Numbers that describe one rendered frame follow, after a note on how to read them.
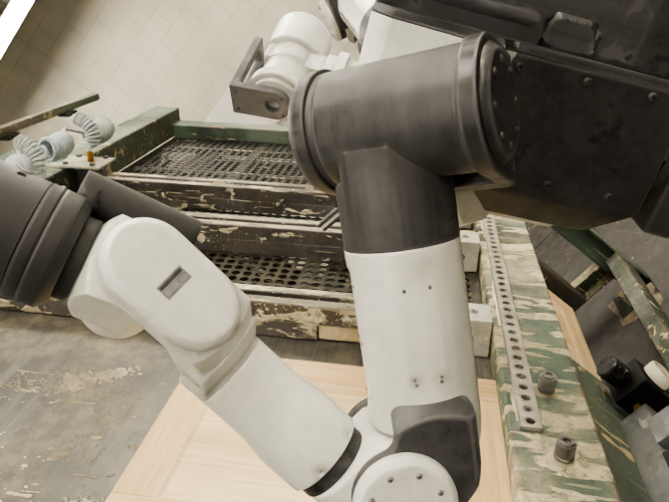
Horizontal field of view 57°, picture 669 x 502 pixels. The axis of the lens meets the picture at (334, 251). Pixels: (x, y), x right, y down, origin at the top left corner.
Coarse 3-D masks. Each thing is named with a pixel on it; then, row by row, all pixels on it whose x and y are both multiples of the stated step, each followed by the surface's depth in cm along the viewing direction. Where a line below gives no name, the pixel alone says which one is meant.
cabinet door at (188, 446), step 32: (320, 384) 96; (352, 384) 96; (480, 384) 97; (160, 416) 89; (192, 416) 89; (160, 448) 83; (192, 448) 83; (224, 448) 83; (480, 448) 84; (128, 480) 78; (160, 480) 78; (192, 480) 78; (224, 480) 78; (256, 480) 78; (480, 480) 79
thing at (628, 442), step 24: (600, 384) 99; (624, 384) 93; (648, 384) 92; (600, 408) 91; (624, 408) 94; (648, 408) 89; (600, 432) 84; (624, 432) 89; (648, 432) 86; (624, 456) 84; (648, 456) 83; (624, 480) 78; (648, 480) 80
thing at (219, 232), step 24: (24, 144) 147; (192, 216) 146; (216, 216) 146; (240, 216) 146; (216, 240) 143; (240, 240) 142; (264, 240) 142; (288, 240) 141; (312, 240) 140; (336, 240) 139
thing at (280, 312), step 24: (240, 288) 113; (264, 288) 113; (288, 288) 114; (48, 312) 117; (264, 312) 110; (288, 312) 109; (312, 312) 108; (336, 312) 108; (480, 312) 107; (288, 336) 111; (312, 336) 110; (480, 336) 105
